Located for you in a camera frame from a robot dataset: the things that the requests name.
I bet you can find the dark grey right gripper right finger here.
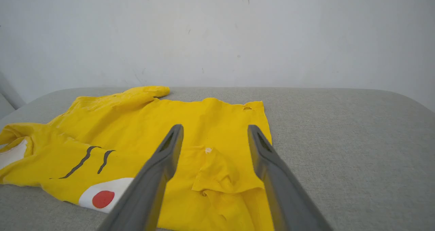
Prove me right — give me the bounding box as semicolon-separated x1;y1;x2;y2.
247;124;334;231

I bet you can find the grey fabric sofa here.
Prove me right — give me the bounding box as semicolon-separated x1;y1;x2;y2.
0;71;435;231

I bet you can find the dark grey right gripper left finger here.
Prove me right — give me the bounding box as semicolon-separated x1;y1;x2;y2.
97;124;184;231

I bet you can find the yellow printed t-shirt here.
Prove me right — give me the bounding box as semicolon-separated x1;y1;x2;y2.
0;86;275;231

